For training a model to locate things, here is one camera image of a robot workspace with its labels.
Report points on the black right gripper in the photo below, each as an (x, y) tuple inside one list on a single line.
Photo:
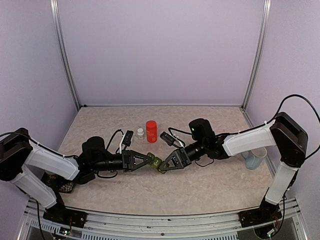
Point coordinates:
[(180, 159)]

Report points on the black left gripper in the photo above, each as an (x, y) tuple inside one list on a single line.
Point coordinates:
[(131, 156)]

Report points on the green pill organizer box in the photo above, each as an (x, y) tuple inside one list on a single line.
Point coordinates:
[(156, 163)]

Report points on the small white pill bottle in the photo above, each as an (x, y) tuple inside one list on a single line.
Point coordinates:
[(140, 133)]

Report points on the red cylindrical can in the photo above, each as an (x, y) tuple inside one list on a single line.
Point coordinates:
[(151, 131)]

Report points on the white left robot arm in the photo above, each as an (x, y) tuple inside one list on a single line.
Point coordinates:
[(18, 151)]

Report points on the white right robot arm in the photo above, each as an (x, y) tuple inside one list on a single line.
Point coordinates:
[(282, 131)]

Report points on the light blue mug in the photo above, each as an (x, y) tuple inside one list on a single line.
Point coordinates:
[(254, 157)]

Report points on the black square tray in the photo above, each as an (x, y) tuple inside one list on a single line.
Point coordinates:
[(58, 183)]

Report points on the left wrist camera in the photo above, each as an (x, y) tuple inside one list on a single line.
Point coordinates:
[(126, 140)]

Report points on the front aluminium rail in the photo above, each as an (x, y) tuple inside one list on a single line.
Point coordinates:
[(215, 226)]

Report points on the right aluminium frame post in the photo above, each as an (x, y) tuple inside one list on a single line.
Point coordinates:
[(258, 53)]

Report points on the aluminium frame post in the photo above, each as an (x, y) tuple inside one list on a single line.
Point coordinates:
[(258, 53), (54, 5)]

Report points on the left aluminium frame post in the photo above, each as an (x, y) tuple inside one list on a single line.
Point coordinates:
[(54, 5)]

